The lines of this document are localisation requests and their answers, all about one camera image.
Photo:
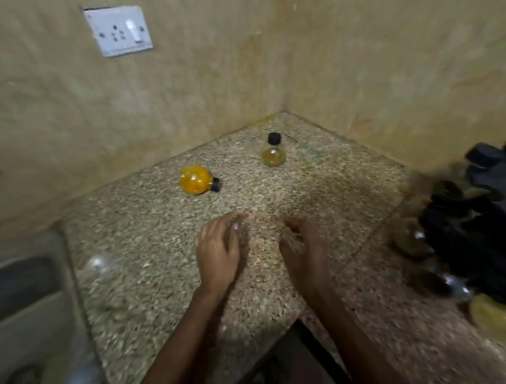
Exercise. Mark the person's left hand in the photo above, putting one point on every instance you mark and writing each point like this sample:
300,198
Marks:
216,257

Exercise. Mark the person's right hand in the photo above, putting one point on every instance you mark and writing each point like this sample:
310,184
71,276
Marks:
306,261

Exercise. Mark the person's left fingers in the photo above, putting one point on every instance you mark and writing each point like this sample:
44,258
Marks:
225,227

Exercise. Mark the person's right fingers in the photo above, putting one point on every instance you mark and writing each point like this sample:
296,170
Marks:
298,231

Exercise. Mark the person's left forearm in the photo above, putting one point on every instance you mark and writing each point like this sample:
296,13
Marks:
189,336

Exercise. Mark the person's right forearm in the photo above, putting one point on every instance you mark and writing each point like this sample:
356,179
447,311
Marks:
348,340

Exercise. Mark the orange round bottle black cap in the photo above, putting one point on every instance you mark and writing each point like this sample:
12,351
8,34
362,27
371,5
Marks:
193,180

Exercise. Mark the pale yellow bottle black cap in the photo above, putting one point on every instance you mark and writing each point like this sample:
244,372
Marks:
273,156

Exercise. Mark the dark cabinet under counter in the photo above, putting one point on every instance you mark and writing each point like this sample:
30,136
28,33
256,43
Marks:
300,360

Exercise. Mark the steel kitchen sink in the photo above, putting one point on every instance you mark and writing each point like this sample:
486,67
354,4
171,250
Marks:
35,316

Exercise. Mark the yellow rounded object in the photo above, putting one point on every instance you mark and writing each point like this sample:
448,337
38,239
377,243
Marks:
490,316

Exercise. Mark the white wall socket plate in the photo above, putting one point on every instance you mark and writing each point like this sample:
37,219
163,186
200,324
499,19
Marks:
118,31

